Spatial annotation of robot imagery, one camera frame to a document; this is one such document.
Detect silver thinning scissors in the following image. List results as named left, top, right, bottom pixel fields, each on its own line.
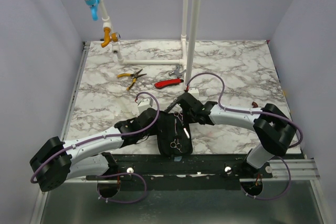
left=173, top=111, right=190, bottom=139

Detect black fabric tool case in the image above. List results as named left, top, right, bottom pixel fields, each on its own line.
left=156, top=111, right=193, bottom=157

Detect silver hair scissors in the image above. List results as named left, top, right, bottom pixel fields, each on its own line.
left=170, top=119, right=182, bottom=153

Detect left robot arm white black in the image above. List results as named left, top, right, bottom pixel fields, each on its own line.
left=29, top=108, right=160, bottom=192

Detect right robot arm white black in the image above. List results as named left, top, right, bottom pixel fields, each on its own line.
left=176, top=92, right=297, bottom=178

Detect black hair comb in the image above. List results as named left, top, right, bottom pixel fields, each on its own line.
left=164, top=97, right=182, bottom=113

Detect red utility knife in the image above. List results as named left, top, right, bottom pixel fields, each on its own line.
left=154, top=78, right=184, bottom=89

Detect brown faucet tap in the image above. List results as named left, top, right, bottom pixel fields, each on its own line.
left=251, top=101, right=262, bottom=108

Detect orange faucet tap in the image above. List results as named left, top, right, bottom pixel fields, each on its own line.
left=101, top=27, right=120, bottom=48

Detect blue faucet tap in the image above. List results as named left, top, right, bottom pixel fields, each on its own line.
left=85, top=0, right=100, bottom=21

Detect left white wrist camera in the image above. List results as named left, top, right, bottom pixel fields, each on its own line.
left=137, top=97, right=154, bottom=114

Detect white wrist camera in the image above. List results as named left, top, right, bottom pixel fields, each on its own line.
left=188, top=87, right=200, bottom=99
left=137, top=97, right=154, bottom=114

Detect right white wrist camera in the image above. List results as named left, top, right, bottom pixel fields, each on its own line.
left=188, top=87, right=200, bottom=99

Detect yellow handled pliers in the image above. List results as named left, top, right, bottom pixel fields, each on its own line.
left=117, top=69, right=146, bottom=90

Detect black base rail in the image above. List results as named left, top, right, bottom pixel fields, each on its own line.
left=52, top=153, right=266, bottom=190

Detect white PVC pipe frame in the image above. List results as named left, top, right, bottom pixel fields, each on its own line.
left=98, top=0, right=201, bottom=90

